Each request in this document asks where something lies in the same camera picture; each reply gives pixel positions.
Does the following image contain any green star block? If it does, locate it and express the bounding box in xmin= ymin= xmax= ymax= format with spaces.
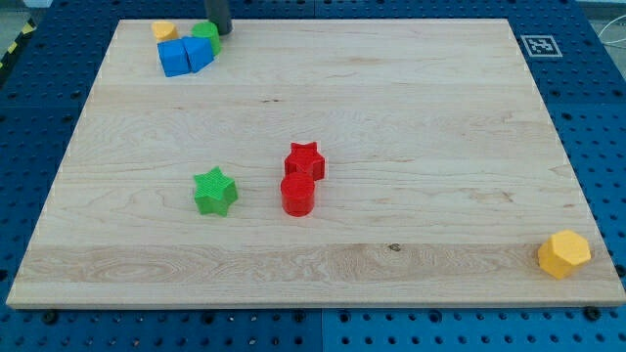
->
xmin=194 ymin=166 xmax=239 ymax=217

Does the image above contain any red star block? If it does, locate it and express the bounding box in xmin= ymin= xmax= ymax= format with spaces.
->
xmin=284 ymin=142 xmax=326 ymax=181

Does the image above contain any red cylinder block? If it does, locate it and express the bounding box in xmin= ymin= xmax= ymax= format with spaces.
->
xmin=280 ymin=172 xmax=315 ymax=217

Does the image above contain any wooden board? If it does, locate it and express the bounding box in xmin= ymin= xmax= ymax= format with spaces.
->
xmin=7 ymin=20 xmax=625 ymax=309

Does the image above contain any blue block right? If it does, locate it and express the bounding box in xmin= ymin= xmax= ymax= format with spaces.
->
xmin=182 ymin=36 xmax=214 ymax=72

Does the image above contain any green cylinder block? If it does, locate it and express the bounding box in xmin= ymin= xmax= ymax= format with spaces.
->
xmin=191 ymin=21 xmax=221 ymax=56

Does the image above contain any blue cube block left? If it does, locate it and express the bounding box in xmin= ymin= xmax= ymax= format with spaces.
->
xmin=157 ymin=39 xmax=191 ymax=77

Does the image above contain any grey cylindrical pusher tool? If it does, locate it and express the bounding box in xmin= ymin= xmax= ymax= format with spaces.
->
xmin=204 ymin=0 xmax=233 ymax=35

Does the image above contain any yellow heart block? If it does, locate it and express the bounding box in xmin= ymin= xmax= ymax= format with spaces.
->
xmin=151 ymin=20 xmax=179 ymax=42

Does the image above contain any white fiducial marker tag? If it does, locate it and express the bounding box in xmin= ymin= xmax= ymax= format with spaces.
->
xmin=520 ymin=34 xmax=562 ymax=58

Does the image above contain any yellow hexagon block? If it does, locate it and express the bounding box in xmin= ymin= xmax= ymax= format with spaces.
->
xmin=537 ymin=230 xmax=592 ymax=280

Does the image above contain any white cable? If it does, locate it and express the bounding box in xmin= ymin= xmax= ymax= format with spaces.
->
xmin=597 ymin=13 xmax=626 ymax=50

